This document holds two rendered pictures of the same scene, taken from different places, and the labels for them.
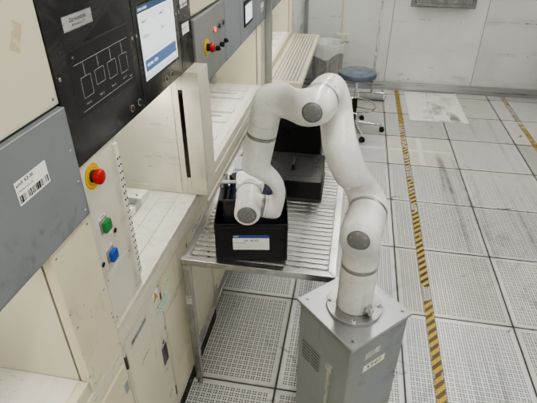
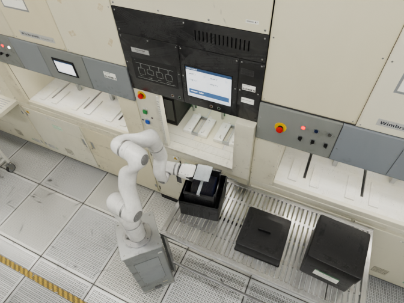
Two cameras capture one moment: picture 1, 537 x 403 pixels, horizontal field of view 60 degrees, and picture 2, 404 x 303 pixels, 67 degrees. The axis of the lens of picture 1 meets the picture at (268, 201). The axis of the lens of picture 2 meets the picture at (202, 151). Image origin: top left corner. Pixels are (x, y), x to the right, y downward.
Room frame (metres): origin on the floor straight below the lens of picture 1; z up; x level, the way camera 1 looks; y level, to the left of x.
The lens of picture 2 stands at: (1.87, -1.03, 2.68)
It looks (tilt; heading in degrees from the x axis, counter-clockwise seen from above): 50 degrees down; 107
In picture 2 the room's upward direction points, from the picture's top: 4 degrees counter-clockwise
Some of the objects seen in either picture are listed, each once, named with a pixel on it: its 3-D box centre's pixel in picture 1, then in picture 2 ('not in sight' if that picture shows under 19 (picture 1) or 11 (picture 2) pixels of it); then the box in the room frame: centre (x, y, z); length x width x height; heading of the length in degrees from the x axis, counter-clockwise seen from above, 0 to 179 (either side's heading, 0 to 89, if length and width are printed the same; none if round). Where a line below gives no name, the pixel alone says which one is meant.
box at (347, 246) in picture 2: (300, 126); (333, 253); (2.38, -0.18, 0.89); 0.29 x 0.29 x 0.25; 76
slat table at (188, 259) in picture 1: (280, 243); (259, 252); (1.99, -0.07, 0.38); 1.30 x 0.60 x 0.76; 170
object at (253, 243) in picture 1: (252, 221); (203, 194); (1.53, 0.06, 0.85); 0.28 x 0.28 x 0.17; 89
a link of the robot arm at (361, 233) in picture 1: (361, 240); (123, 210); (1.12, -0.28, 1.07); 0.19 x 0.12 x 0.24; 160
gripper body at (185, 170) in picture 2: (249, 182); (186, 171); (1.42, 0.07, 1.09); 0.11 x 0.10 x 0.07; 179
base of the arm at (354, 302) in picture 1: (356, 285); (134, 228); (1.15, -0.29, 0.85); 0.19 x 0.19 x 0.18
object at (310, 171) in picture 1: (293, 172); (263, 234); (1.97, -0.12, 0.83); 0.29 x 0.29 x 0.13; 80
